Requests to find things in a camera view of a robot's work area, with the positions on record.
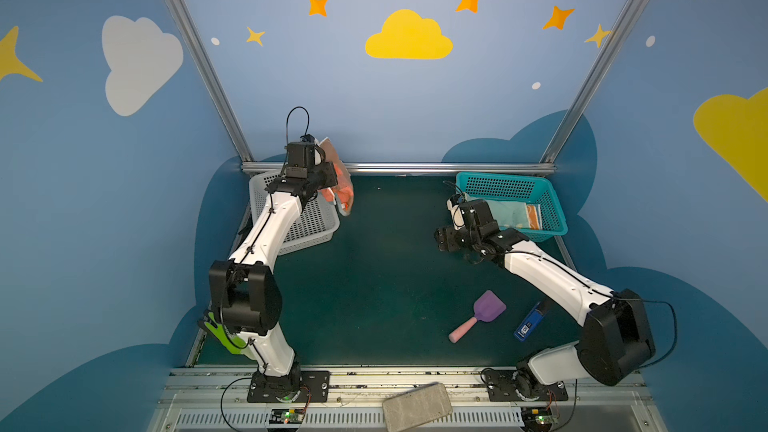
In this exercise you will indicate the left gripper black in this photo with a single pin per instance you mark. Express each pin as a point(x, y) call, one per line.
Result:
point(324, 175)

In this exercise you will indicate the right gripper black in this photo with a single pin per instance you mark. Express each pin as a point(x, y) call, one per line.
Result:
point(455, 237)

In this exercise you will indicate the pink red towel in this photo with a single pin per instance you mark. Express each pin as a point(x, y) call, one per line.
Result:
point(341, 194)

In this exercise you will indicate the white plastic basket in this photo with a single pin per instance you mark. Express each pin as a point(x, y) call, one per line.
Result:
point(316, 225)

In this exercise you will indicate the yellow teal towel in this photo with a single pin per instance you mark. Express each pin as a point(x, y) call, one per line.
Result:
point(509, 214)

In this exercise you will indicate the orange bunny pattern towel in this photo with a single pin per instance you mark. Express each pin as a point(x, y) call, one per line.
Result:
point(534, 216)

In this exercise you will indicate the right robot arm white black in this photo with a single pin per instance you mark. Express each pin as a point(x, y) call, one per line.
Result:
point(616, 337)

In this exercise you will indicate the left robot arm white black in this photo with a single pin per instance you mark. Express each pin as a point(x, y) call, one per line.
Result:
point(245, 298)

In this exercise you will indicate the purple pink toy scoop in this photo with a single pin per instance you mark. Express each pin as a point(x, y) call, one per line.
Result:
point(487, 308)

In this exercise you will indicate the teal plastic basket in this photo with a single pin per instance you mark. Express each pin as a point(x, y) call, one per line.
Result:
point(528, 189)

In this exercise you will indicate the grey sponge block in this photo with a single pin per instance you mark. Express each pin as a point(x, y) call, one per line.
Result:
point(423, 405)

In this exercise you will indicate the green work glove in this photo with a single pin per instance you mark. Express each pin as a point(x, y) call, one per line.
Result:
point(208, 324)

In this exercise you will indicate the right green circuit board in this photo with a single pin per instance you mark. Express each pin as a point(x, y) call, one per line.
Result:
point(538, 420)

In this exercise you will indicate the green circuit board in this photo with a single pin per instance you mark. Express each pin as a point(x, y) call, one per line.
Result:
point(286, 417)
point(538, 420)

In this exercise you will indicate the left green circuit board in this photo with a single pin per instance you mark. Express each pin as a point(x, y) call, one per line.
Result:
point(286, 417)

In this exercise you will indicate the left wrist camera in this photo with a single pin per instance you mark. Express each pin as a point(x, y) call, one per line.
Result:
point(304, 154)

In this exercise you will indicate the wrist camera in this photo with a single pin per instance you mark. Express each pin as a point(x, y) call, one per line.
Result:
point(470, 214)
point(304, 154)

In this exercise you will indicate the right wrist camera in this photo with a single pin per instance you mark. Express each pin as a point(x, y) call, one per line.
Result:
point(470, 214)

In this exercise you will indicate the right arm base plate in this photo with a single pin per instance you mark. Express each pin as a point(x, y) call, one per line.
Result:
point(513, 385)

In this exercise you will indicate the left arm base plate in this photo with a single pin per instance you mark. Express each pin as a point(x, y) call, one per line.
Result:
point(297, 387)

